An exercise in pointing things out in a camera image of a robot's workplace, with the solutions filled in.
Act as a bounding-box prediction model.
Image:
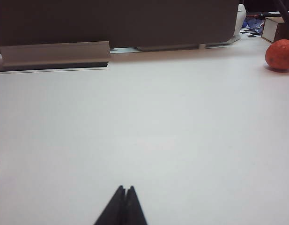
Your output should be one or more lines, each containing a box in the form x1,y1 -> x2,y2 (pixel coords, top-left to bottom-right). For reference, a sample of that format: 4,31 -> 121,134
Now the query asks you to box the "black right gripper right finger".
125,186 -> 148,225

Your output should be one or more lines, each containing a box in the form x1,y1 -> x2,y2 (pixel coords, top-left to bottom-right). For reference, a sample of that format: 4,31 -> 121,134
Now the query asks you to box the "black white checkerboard sheet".
239,27 -> 263,39

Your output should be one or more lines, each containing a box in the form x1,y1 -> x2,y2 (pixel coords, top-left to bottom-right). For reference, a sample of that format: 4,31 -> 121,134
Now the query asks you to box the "orange fruit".
265,39 -> 289,72

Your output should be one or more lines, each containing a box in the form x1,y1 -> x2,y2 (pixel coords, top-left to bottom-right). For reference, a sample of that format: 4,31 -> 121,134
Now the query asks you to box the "white cardboard box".
261,16 -> 289,44

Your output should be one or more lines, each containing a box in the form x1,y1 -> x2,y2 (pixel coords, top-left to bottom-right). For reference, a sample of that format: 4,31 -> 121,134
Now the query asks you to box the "black pole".
274,0 -> 289,30

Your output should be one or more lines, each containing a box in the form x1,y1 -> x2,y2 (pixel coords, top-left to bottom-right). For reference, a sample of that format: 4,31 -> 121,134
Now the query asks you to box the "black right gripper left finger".
94,185 -> 126,225

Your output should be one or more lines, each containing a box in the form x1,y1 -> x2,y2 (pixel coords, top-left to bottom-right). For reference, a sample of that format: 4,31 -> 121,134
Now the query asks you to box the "white rounded object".
235,4 -> 247,36

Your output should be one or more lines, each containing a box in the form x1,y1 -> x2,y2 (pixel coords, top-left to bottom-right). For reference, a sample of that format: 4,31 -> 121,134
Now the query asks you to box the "grey fabric desk divider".
0,0 -> 240,51

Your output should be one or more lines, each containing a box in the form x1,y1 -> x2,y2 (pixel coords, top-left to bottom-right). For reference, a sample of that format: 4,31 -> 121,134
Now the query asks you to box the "blue clutter pile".
242,17 -> 265,31

